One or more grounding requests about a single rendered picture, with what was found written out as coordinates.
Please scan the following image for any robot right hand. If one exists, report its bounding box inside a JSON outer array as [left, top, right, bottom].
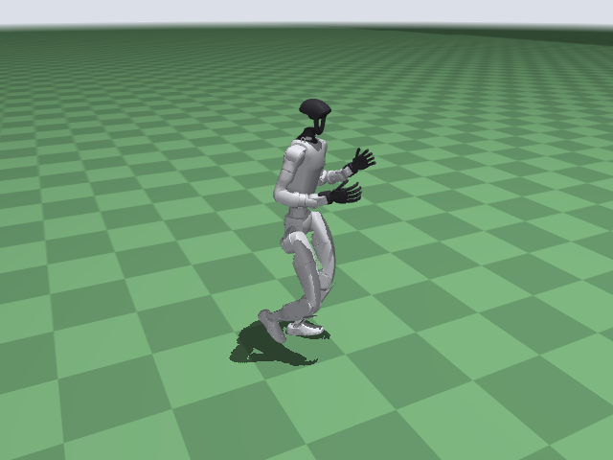
[[318, 179, 362, 205]]

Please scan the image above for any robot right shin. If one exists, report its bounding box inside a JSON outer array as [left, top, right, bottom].
[[267, 297, 317, 322]]

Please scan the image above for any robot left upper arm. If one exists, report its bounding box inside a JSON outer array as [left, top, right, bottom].
[[317, 139, 328, 186]]

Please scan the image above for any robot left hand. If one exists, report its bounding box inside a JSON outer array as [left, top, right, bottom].
[[342, 148, 376, 177]]

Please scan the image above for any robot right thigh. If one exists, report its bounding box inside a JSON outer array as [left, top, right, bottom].
[[281, 225, 321, 315]]

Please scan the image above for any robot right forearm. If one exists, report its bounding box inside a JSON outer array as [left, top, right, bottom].
[[276, 191, 328, 209]]

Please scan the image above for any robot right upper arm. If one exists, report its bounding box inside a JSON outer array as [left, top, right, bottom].
[[273, 145, 307, 204]]

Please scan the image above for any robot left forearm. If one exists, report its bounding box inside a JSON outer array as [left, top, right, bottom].
[[325, 167, 353, 184]]

